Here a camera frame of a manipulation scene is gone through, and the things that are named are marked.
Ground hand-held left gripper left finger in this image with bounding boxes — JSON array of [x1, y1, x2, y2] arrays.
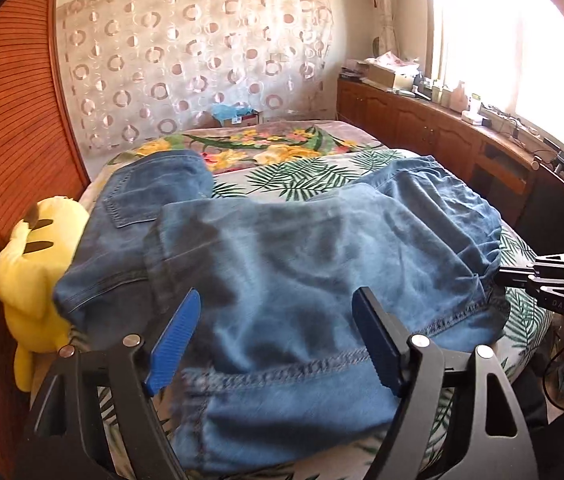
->
[[24, 287, 203, 480]]

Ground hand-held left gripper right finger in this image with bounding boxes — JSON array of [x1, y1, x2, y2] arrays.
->
[[351, 287, 533, 480]]

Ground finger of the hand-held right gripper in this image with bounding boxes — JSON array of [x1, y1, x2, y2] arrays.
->
[[498, 254, 564, 283], [526, 279, 564, 302]]

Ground blue denim pants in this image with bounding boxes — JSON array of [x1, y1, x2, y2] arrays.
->
[[54, 150, 510, 475]]

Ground yellow plush toy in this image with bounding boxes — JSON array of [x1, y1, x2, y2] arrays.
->
[[0, 195, 91, 394]]

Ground white bottle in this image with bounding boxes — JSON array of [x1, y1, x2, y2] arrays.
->
[[449, 80, 470, 112]]

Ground wooden-framed window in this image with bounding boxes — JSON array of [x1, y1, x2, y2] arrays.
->
[[426, 0, 564, 171]]

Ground long wooden cabinet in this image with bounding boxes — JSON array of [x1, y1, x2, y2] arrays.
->
[[337, 76, 564, 243]]

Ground floral pillow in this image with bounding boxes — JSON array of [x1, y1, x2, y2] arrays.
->
[[112, 120, 393, 177]]

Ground open cardboard box blue contents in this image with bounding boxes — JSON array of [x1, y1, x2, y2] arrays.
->
[[210, 102, 263, 129]]

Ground plain cardboard box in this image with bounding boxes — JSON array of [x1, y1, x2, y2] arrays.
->
[[363, 62, 415, 91]]

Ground pink and white bag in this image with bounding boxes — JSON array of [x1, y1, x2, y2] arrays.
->
[[374, 51, 421, 69]]

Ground wooden slatted wardrobe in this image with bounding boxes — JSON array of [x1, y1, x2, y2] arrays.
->
[[0, 0, 94, 477]]

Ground circle-patterned sheer curtain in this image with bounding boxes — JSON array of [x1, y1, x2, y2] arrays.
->
[[57, 0, 339, 154]]

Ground pale window curtain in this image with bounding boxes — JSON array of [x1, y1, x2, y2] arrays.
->
[[364, 0, 401, 59]]

